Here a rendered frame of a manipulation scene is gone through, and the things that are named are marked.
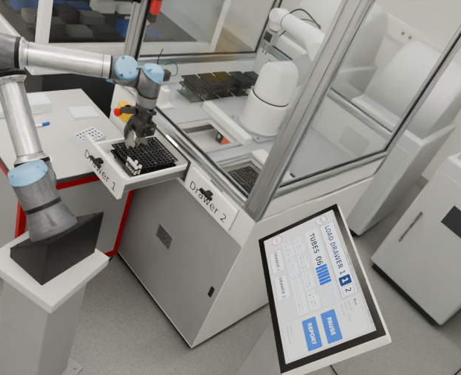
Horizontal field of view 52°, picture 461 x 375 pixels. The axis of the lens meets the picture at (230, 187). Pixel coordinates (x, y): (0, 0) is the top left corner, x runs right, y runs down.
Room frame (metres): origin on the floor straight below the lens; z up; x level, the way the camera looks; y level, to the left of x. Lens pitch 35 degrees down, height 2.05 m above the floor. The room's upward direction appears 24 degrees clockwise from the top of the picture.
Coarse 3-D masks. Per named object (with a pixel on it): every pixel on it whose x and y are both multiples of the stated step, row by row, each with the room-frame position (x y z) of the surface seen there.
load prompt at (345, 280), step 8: (328, 224) 1.29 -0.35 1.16; (328, 232) 1.26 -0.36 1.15; (336, 232) 1.25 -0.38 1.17; (328, 240) 1.23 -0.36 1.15; (336, 240) 1.22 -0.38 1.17; (328, 248) 1.20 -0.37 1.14; (336, 248) 1.19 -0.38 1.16; (328, 256) 1.17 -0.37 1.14; (336, 256) 1.16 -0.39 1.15; (344, 256) 1.15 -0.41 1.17; (336, 264) 1.13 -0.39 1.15; (344, 264) 1.12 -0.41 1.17; (336, 272) 1.10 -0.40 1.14; (344, 272) 1.09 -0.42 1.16; (336, 280) 1.07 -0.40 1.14; (344, 280) 1.07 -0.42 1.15; (352, 280) 1.06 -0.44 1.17; (344, 288) 1.04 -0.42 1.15; (352, 288) 1.04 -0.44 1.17; (344, 296) 1.02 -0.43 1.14
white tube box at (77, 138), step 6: (90, 126) 1.77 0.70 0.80; (78, 132) 1.69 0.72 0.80; (84, 132) 1.71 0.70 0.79; (90, 132) 1.73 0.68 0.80; (96, 132) 1.75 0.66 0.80; (72, 138) 1.66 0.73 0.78; (78, 138) 1.65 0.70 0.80; (96, 138) 1.71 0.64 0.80; (102, 138) 1.74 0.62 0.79; (78, 144) 1.65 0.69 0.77
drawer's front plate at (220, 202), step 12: (192, 168) 1.61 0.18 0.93; (192, 180) 1.60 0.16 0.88; (204, 180) 1.56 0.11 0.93; (192, 192) 1.58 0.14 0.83; (216, 192) 1.52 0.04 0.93; (204, 204) 1.54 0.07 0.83; (216, 204) 1.51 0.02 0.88; (228, 204) 1.48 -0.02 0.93; (216, 216) 1.49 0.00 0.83; (228, 216) 1.46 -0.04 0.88; (228, 228) 1.45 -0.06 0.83
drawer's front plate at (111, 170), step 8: (88, 136) 1.52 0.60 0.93; (88, 144) 1.50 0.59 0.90; (96, 144) 1.49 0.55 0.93; (96, 152) 1.47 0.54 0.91; (88, 160) 1.49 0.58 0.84; (104, 160) 1.43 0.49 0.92; (96, 168) 1.45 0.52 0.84; (104, 168) 1.43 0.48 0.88; (112, 168) 1.40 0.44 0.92; (112, 176) 1.39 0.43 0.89; (120, 176) 1.37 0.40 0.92; (104, 184) 1.41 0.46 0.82; (112, 184) 1.39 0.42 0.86; (120, 184) 1.36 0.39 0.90; (112, 192) 1.38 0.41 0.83; (120, 192) 1.36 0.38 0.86
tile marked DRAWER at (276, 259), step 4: (272, 252) 1.24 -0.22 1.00; (276, 252) 1.23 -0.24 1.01; (280, 252) 1.23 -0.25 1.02; (272, 256) 1.22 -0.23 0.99; (276, 256) 1.22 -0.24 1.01; (280, 256) 1.21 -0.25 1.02; (272, 260) 1.20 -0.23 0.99; (276, 260) 1.20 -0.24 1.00; (280, 260) 1.19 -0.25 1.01; (272, 264) 1.19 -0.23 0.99; (276, 264) 1.18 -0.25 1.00; (280, 264) 1.18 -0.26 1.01; (272, 268) 1.17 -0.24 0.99; (276, 268) 1.17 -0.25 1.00; (280, 268) 1.16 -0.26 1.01; (284, 268) 1.16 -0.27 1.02; (276, 272) 1.15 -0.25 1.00
